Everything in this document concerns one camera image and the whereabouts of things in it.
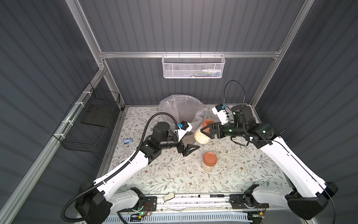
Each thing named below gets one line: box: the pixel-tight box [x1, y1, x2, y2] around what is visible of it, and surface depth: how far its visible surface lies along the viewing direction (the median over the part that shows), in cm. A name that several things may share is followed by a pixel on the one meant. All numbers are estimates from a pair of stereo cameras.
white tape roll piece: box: [162, 192, 175, 203], surface depth 75 cm
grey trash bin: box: [159, 94, 206, 133], surface depth 88 cm
